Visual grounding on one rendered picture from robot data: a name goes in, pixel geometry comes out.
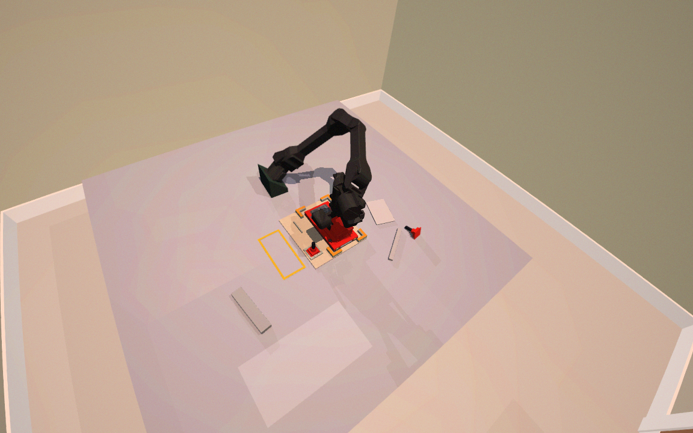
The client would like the pale pink flat rectangular sheet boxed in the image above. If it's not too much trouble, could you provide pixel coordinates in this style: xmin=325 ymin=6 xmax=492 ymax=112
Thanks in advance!
xmin=366 ymin=199 xmax=395 ymax=225

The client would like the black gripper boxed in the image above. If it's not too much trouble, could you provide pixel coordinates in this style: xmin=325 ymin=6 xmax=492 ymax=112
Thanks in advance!
xmin=312 ymin=194 xmax=366 ymax=231

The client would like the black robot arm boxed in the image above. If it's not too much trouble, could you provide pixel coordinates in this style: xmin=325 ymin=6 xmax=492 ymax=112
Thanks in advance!
xmin=264 ymin=108 xmax=372 ymax=228

